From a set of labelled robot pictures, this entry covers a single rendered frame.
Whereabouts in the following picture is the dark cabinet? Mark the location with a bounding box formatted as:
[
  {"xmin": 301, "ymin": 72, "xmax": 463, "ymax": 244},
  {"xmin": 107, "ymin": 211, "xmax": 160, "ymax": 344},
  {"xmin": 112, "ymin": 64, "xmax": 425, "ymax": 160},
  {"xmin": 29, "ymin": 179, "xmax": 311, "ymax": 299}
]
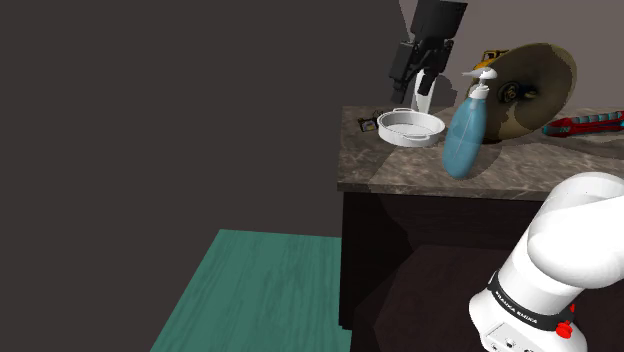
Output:
[{"xmin": 337, "ymin": 191, "xmax": 548, "ymax": 331}]

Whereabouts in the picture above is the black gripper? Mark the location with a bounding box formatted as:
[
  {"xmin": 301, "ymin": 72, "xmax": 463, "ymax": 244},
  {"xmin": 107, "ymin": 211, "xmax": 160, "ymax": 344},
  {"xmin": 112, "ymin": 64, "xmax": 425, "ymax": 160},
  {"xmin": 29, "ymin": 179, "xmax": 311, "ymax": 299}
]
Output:
[{"xmin": 388, "ymin": 0, "xmax": 469, "ymax": 100}]

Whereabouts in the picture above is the dark robot stand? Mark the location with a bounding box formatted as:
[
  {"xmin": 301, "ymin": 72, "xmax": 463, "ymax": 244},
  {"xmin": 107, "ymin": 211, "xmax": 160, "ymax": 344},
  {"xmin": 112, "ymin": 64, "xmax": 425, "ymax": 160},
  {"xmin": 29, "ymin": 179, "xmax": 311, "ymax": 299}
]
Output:
[{"xmin": 350, "ymin": 243, "xmax": 624, "ymax": 352}]

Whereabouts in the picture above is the yellow toy truck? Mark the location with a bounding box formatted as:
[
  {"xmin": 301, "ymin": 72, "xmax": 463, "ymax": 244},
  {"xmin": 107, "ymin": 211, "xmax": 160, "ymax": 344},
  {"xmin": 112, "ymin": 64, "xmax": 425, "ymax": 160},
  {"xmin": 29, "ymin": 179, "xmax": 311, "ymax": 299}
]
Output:
[{"xmin": 471, "ymin": 48, "xmax": 511, "ymax": 74}]

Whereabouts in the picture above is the red utility knife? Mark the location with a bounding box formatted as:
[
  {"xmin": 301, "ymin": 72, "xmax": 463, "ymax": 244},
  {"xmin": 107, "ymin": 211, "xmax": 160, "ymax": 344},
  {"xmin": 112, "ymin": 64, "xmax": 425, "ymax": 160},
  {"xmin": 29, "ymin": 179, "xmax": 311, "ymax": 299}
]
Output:
[{"xmin": 541, "ymin": 110, "xmax": 624, "ymax": 139}]

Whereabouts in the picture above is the blue soap dispenser bottle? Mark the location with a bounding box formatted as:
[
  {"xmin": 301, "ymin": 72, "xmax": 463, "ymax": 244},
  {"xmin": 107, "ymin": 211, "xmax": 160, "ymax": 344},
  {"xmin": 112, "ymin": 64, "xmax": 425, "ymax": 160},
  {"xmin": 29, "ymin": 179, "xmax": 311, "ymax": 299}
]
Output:
[{"xmin": 441, "ymin": 67, "xmax": 499, "ymax": 181}]

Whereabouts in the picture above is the white tall cup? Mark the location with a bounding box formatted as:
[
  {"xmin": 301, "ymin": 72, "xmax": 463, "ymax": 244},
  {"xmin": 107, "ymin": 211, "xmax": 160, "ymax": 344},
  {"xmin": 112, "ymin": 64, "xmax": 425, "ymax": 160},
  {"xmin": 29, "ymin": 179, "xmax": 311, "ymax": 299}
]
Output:
[{"xmin": 410, "ymin": 68, "xmax": 438, "ymax": 115}]

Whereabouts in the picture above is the white oval dish with handles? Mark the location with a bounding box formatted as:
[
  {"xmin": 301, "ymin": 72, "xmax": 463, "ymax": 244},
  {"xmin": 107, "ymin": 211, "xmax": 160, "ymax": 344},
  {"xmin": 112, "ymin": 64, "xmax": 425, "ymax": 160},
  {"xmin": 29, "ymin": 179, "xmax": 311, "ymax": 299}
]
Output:
[{"xmin": 376, "ymin": 107, "xmax": 447, "ymax": 148}]

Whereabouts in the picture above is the brass cymbal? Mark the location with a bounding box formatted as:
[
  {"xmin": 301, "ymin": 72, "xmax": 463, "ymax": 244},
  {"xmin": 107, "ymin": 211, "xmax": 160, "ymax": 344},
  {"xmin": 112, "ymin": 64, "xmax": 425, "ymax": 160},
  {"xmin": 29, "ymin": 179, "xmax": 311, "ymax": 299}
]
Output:
[{"xmin": 468, "ymin": 42, "xmax": 578, "ymax": 145}]

